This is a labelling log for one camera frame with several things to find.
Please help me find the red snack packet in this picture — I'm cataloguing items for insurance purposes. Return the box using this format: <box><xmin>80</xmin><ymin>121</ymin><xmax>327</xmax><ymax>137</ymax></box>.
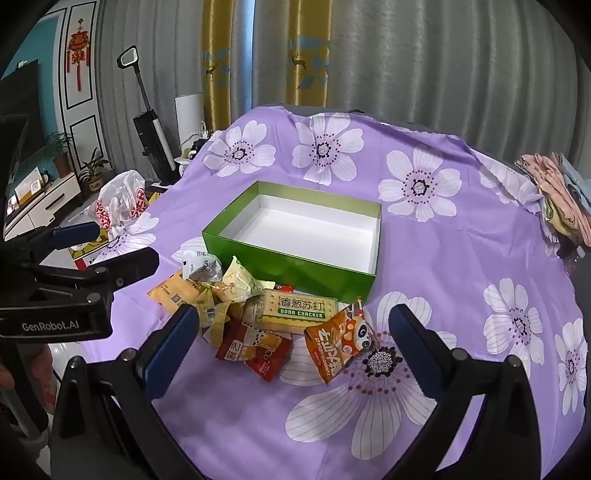
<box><xmin>216</xmin><ymin>318</ymin><xmax>294</xmax><ymax>383</ymax></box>

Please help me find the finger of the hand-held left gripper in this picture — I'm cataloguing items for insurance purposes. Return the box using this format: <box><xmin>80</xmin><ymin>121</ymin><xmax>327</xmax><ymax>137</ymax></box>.
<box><xmin>23</xmin><ymin>247</ymin><xmax>160</xmax><ymax>306</ymax></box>
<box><xmin>0</xmin><ymin>222</ymin><xmax>100</xmax><ymax>262</ymax></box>

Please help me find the yellow deer print curtain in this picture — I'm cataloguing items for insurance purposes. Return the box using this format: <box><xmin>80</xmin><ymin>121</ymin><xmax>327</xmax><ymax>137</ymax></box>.
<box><xmin>285</xmin><ymin>0</ymin><xmax>331</xmax><ymax>108</ymax></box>
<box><xmin>200</xmin><ymin>0</ymin><xmax>232</xmax><ymax>132</ymax></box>

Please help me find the yellow printed box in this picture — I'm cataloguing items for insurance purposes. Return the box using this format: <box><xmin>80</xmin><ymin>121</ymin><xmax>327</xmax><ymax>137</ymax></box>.
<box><xmin>68</xmin><ymin>228</ymin><xmax>114</xmax><ymax>271</ymax></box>

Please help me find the wide grey curtain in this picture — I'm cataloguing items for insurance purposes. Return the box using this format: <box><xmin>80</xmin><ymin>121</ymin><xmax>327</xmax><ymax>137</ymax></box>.
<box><xmin>329</xmin><ymin>0</ymin><xmax>588</xmax><ymax>160</ymax></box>

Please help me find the upright vacuum cleaner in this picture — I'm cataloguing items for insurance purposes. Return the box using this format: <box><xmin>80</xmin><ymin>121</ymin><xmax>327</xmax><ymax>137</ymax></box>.
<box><xmin>117</xmin><ymin>45</ymin><xmax>179</xmax><ymax>185</ymax></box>

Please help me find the red knot wall ornament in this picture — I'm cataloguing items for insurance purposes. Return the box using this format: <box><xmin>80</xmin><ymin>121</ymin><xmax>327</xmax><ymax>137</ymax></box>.
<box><xmin>66</xmin><ymin>18</ymin><xmax>91</xmax><ymax>92</ymax></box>

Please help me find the narrow grey curtain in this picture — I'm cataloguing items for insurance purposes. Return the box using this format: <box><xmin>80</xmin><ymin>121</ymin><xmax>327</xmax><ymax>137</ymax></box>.
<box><xmin>230</xmin><ymin>0</ymin><xmax>288</xmax><ymax>121</ymax></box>

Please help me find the black television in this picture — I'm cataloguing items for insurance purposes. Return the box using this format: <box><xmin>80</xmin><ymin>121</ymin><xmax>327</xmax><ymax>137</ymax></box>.
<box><xmin>0</xmin><ymin>60</ymin><xmax>47</xmax><ymax>195</ymax></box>

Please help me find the white television cabinet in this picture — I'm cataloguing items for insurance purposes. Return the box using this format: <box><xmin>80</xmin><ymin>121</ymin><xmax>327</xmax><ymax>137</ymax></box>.
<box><xmin>2</xmin><ymin>173</ymin><xmax>85</xmax><ymax>241</ymax></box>

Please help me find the tall potted plant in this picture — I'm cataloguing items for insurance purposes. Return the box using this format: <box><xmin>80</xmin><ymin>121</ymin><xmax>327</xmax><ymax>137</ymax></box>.
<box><xmin>45</xmin><ymin>131</ymin><xmax>75</xmax><ymax>179</ymax></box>

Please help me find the tan biscuit packet white label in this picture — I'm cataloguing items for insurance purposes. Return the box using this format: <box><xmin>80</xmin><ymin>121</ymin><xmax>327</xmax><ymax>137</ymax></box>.
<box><xmin>147</xmin><ymin>271</ymin><xmax>202</xmax><ymax>317</ymax></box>

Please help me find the white snack packet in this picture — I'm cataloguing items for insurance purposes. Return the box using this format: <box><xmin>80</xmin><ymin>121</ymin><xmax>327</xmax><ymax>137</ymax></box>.
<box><xmin>181</xmin><ymin>248</ymin><xmax>223</xmax><ymax>282</ymax></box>

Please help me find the small potted plant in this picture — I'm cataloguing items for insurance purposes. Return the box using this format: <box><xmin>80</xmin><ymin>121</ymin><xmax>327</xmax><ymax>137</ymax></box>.
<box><xmin>78</xmin><ymin>148</ymin><xmax>110</xmax><ymax>193</ymax></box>

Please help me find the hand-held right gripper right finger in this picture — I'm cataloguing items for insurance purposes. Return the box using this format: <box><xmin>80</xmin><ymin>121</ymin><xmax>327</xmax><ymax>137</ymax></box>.
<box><xmin>388</xmin><ymin>304</ymin><xmax>539</xmax><ymax>480</ymax></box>

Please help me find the orange panda snack packet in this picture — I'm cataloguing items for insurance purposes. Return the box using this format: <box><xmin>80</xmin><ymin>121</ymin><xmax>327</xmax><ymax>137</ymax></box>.
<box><xmin>303</xmin><ymin>298</ymin><xmax>377</xmax><ymax>386</ymax></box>

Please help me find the pile of folded clothes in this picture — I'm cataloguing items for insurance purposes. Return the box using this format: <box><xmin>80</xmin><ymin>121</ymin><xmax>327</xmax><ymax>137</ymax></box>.
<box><xmin>515</xmin><ymin>152</ymin><xmax>591</xmax><ymax>247</ymax></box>

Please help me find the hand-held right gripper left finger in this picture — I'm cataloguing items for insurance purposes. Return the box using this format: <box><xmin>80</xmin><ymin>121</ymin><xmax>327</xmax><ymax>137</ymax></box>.
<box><xmin>48</xmin><ymin>304</ymin><xmax>200</xmax><ymax>480</ymax></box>

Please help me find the white air purifier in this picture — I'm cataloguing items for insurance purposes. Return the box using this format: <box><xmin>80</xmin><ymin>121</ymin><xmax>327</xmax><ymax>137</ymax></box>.
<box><xmin>174</xmin><ymin>93</ymin><xmax>206</xmax><ymax>153</ymax></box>

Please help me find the gold snack packet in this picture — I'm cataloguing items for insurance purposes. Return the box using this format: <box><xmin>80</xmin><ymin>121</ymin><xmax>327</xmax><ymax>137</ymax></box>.
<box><xmin>198</xmin><ymin>281</ymin><xmax>254</xmax><ymax>347</ymax></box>

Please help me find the purple floral cloth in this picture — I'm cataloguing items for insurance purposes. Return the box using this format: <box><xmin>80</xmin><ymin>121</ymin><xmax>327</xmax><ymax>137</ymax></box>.
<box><xmin>81</xmin><ymin>105</ymin><xmax>585</xmax><ymax>480</ymax></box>

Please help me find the yellow green snack packet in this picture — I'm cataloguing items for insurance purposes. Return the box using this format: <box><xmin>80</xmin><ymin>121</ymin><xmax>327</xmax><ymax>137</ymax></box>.
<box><xmin>222</xmin><ymin>255</ymin><xmax>265</xmax><ymax>303</ymax></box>

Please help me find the white plastic bag red print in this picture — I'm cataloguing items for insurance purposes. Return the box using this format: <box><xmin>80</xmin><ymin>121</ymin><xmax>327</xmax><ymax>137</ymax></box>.
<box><xmin>95</xmin><ymin>170</ymin><xmax>149</xmax><ymax>232</ymax></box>

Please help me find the green cardboard box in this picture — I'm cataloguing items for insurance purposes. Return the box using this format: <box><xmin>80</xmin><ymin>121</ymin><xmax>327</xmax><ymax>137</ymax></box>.
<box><xmin>202</xmin><ymin>181</ymin><xmax>383</xmax><ymax>304</ymax></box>

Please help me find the dark cable bundle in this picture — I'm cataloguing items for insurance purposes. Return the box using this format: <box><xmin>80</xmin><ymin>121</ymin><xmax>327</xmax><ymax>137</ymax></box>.
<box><xmin>178</xmin><ymin>124</ymin><xmax>214</xmax><ymax>163</ymax></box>

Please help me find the beige cracker packet green label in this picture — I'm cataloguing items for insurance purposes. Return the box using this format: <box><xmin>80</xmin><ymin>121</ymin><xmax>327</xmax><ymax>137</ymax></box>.
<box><xmin>253</xmin><ymin>290</ymin><xmax>339</xmax><ymax>335</ymax></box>

